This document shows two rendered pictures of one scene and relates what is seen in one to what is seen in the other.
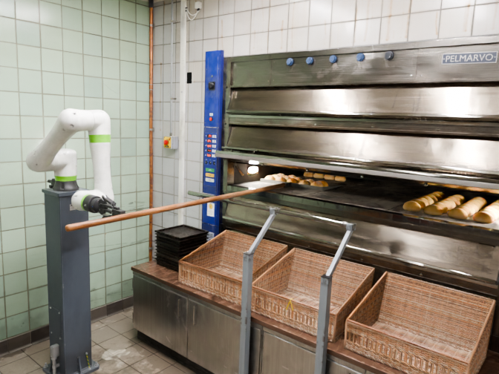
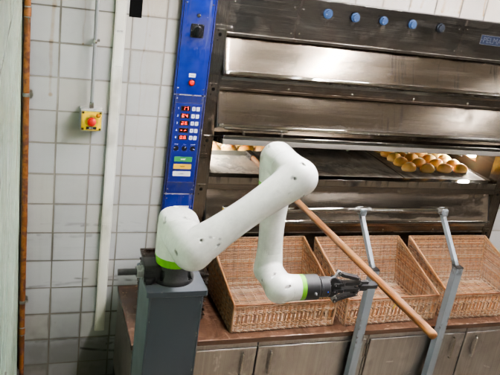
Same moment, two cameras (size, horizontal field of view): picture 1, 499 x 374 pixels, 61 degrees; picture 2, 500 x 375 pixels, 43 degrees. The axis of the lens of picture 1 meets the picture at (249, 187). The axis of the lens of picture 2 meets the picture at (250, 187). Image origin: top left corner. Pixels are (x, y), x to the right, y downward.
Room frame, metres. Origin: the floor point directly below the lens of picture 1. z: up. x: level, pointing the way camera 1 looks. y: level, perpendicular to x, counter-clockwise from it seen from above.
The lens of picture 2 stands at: (1.40, 2.67, 2.27)
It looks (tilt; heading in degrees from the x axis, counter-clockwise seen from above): 20 degrees down; 300
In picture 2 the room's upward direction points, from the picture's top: 9 degrees clockwise
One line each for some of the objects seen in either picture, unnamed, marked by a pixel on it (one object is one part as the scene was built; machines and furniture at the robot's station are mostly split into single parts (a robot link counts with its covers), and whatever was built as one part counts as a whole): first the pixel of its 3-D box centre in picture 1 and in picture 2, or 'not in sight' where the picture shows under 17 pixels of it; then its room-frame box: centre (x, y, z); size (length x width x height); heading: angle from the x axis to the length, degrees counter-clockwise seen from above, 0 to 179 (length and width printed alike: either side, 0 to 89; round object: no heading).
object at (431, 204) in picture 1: (457, 205); (413, 153); (2.50, -1.26, 1.21); 0.61 x 0.48 x 0.06; 141
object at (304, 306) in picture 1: (311, 289); (373, 277); (2.31, -0.38, 0.72); 0.56 x 0.49 x 0.28; 52
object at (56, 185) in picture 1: (61, 183); (156, 268); (2.58, 1.17, 1.23); 0.26 x 0.15 x 0.06; 52
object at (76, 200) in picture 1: (85, 200); (283, 286); (2.24, 0.89, 1.20); 0.14 x 0.13 x 0.11; 50
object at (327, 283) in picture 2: (101, 205); (329, 286); (2.12, 0.76, 1.20); 0.09 x 0.07 x 0.08; 50
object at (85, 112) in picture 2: (170, 142); (91, 118); (3.44, 0.66, 1.46); 0.10 x 0.07 x 0.10; 51
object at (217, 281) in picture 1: (233, 263); (270, 280); (2.69, 0.09, 0.72); 0.56 x 0.49 x 0.28; 52
